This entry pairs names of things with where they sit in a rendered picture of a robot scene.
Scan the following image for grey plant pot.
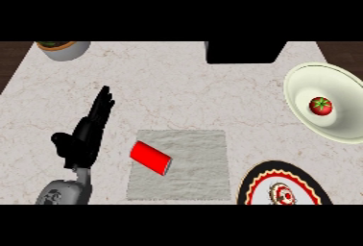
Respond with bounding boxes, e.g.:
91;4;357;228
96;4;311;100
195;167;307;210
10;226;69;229
35;41;91;62

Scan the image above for red tomato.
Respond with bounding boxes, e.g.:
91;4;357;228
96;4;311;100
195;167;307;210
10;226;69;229
308;96;335;117

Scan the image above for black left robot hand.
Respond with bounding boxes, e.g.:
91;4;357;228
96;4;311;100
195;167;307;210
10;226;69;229
50;85;116;170

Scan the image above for grey cloth placemat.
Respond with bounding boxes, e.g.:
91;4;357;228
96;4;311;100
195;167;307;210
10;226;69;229
125;129;233;202

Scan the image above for red can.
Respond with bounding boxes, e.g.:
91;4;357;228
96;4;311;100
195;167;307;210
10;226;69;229
128;139;174;177

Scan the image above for black appliance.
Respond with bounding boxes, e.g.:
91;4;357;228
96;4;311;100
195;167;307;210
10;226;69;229
202;41;289;64

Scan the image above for black red patterned plate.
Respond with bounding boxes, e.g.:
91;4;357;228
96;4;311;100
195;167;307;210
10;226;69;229
236;160;335;206

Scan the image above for pale cream bowl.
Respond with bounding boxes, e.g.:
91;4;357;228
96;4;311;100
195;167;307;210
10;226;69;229
282;61;363;145

